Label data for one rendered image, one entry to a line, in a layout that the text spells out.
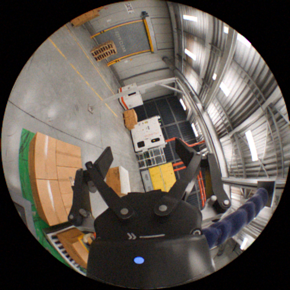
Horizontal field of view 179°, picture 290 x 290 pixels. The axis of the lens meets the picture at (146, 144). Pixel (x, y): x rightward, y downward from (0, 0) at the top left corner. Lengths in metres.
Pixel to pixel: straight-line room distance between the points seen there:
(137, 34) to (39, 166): 9.24
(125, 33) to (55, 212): 9.56
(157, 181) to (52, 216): 7.35
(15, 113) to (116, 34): 8.21
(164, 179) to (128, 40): 11.27
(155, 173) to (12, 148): 7.98
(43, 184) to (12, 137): 1.02
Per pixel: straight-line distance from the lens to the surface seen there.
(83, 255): 1.35
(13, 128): 2.08
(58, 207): 1.56
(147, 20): 8.89
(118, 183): 2.20
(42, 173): 1.47
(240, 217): 0.86
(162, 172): 7.82
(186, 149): 0.16
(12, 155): 1.96
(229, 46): 1.67
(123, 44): 9.31
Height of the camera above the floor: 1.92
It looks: 6 degrees down
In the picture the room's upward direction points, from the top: 74 degrees clockwise
